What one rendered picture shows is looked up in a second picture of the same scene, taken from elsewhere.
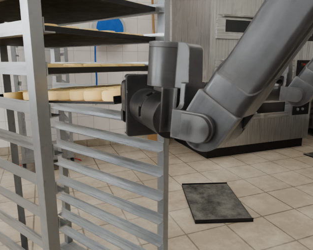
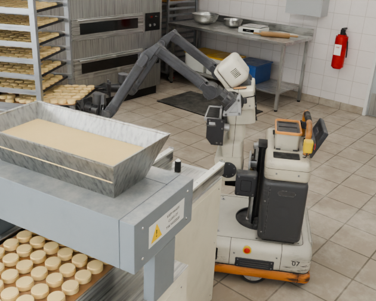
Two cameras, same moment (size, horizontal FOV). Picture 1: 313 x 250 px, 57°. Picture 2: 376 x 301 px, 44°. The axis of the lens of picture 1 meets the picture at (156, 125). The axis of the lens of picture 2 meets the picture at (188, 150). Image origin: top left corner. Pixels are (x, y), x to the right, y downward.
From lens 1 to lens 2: 2.27 m
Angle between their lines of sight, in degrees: 30
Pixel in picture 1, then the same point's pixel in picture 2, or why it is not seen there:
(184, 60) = (102, 98)
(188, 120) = (105, 112)
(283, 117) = not seen: hidden behind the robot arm
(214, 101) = (110, 108)
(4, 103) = (11, 105)
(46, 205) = not seen: hidden behind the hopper
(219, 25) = not seen: outside the picture
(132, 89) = (85, 102)
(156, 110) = (96, 110)
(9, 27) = (18, 75)
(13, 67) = (19, 91)
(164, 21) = (70, 54)
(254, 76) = (118, 103)
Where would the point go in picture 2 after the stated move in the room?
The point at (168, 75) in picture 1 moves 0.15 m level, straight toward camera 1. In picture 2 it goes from (99, 101) to (107, 110)
